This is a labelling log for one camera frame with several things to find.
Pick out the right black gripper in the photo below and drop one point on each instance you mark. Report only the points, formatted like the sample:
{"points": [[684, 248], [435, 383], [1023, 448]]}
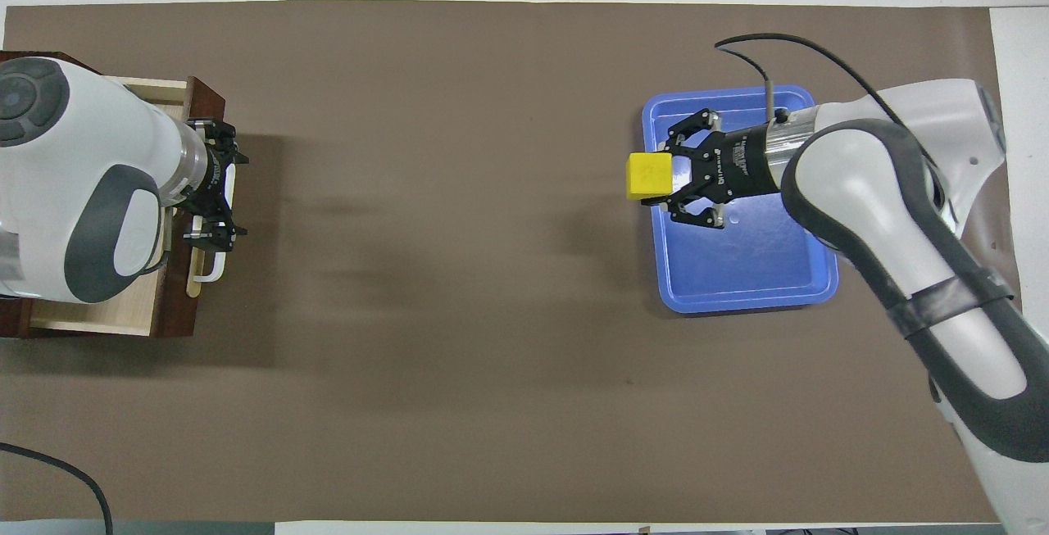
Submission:
{"points": [[742, 162]]}

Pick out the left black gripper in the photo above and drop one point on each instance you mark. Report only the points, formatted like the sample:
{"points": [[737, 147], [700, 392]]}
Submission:
{"points": [[209, 183]]}

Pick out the brown table mat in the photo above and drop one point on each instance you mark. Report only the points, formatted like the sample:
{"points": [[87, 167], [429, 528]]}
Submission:
{"points": [[451, 355]]}

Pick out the blue plastic tray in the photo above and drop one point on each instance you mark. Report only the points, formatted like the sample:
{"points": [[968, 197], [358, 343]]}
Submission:
{"points": [[737, 265]]}

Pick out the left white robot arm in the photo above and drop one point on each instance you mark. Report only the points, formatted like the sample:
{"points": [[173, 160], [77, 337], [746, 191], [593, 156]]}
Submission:
{"points": [[74, 158]]}

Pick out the yellow cube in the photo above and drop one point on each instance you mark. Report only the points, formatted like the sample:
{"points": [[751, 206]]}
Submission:
{"points": [[649, 176]]}

